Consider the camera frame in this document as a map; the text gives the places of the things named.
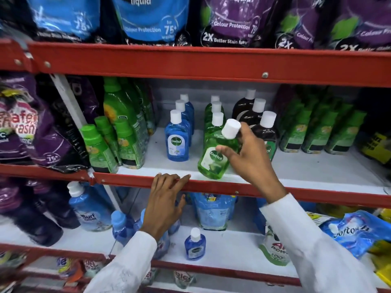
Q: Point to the row of dark-label green bottles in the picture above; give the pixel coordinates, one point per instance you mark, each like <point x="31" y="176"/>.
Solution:
<point x="317" y="131"/>

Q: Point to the green and white pouch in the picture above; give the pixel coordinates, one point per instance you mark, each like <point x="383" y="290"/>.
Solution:
<point x="273" y="248"/>

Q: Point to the dark purple bottle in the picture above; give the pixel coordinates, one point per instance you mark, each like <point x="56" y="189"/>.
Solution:
<point x="56" y="204"/>
<point x="27" y="216"/>

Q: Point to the purple detergent pouch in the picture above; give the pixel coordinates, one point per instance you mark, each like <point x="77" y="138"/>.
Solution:
<point x="363" y="27"/>
<point x="16" y="125"/>
<point x="85" y="94"/>
<point x="235" y="21"/>
<point x="58" y="140"/>
<point x="301" y="27"/>

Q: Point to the yellow and black packet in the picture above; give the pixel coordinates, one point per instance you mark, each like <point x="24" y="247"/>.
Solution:
<point x="377" y="146"/>

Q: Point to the light blue refill pouch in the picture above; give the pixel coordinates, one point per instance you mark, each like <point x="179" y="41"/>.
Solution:
<point x="212" y="210"/>

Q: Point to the blue softener pouch white spout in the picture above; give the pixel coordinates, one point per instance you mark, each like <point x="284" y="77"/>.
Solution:
<point x="357" y="231"/>

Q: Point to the person's left middle finger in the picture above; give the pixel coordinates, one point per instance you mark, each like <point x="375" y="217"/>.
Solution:
<point x="171" y="181"/>

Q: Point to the person's left forearm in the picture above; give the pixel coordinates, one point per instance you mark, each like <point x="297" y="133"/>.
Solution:
<point x="125" y="267"/>

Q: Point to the person's left little finger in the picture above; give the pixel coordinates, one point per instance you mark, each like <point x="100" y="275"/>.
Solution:
<point x="155" y="183"/>

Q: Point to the green liquid bottle white cap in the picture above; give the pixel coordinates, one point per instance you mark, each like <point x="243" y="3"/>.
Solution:
<point x="216" y="123"/>
<point x="214" y="98"/>
<point x="213" y="152"/>
<point x="216" y="106"/>

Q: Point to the blue detergent pouch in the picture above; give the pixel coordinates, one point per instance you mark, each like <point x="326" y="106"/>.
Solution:
<point x="65" y="15"/>
<point x="151" y="18"/>

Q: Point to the person's right thumb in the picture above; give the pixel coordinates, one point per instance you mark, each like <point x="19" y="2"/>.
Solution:
<point x="227" y="151"/>

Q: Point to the red metal shelf rack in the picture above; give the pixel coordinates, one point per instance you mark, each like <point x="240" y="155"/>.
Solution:
<point x="195" y="65"/>

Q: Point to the person's right hand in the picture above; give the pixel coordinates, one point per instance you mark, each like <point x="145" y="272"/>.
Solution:
<point x="255" y="163"/>

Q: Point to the small blue bottle white cap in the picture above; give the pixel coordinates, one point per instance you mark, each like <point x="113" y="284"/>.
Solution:
<point x="195" y="245"/>

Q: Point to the white slanted shelf post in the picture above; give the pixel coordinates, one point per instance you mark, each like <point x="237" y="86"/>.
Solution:
<point x="71" y="102"/>

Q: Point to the person's left thumb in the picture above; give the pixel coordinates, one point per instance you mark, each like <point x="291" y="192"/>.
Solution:
<point x="181" y="205"/>

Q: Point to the blue liquid bottle white cap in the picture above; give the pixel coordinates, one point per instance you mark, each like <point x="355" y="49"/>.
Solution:
<point x="189" y="106"/>
<point x="185" y="114"/>
<point x="177" y="140"/>

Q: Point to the small green bottle green cap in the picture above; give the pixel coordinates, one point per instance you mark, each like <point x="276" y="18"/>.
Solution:
<point x="99" y="152"/>
<point x="105" y="128"/>
<point x="129" y="146"/>

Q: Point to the large green detergent bottle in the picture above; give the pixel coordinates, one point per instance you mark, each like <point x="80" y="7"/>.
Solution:
<point x="146" y="94"/>
<point x="134" y="94"/>
<point x="117" y="103"/>

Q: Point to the person's right forearm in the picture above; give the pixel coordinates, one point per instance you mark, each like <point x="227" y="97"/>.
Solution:
<point x="314" y="253"/>

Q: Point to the large light blue detergent bottle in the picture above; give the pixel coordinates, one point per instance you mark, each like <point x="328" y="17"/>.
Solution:
<point x="90" y="210"/>

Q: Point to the person's left hand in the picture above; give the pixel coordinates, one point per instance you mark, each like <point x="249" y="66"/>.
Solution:
<point x="162" y="207"/>

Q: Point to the brown liquid bottle white cap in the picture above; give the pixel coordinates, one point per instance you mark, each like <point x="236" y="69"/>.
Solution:
<point x="268" y="131"/>
<point x="258" y="111"/>
<point x="243" y="108"/>

